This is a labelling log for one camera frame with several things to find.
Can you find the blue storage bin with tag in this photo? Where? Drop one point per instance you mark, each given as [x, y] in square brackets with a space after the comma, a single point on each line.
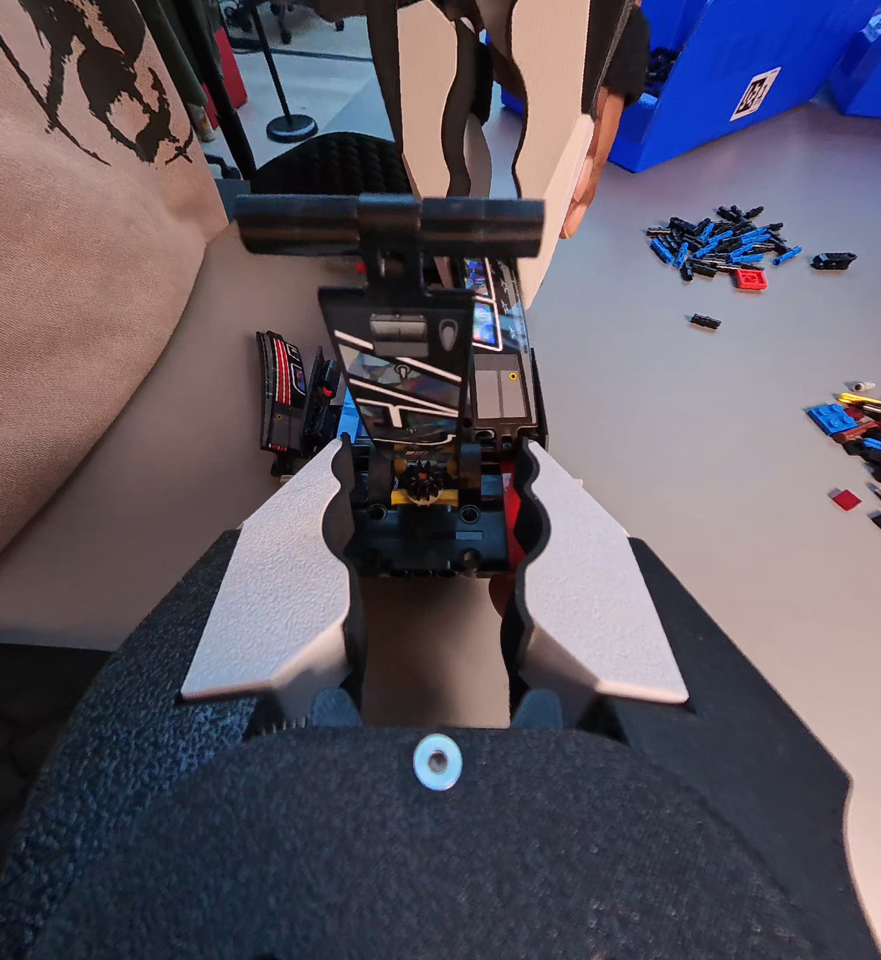
[680, 127]

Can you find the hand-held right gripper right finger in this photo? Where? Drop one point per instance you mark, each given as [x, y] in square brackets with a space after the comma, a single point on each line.
[598, 607]

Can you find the red square lego plate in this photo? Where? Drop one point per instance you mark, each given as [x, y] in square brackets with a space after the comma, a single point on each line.
[752, 279]

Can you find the lego race car model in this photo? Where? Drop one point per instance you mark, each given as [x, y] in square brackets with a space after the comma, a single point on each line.
[425, 540]

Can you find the small red lego tile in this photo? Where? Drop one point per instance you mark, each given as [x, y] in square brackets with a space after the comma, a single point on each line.
[846, 500]

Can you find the holographic window curved lego panel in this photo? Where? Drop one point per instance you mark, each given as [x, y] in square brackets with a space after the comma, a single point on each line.
[500, 382]

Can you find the black lego connector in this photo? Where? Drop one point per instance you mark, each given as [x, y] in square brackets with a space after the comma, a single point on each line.
[833, 261]

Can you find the short black lego pin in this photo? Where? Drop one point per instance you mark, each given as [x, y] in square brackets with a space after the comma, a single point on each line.
[705, 321]

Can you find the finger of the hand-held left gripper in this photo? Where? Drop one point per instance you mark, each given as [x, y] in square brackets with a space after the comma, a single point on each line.
[557, 75]
[425, 90]

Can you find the black floor stand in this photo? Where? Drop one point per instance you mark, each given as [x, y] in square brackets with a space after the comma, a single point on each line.
[290, 129]

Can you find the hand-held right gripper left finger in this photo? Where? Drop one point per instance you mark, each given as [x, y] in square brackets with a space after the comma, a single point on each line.
[275, 600]

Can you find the pile of blue black pins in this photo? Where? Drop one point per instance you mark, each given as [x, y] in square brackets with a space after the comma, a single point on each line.
[710, 240]

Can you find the red striped curved lego panel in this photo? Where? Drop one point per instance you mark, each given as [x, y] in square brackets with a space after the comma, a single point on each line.
[283, 390]

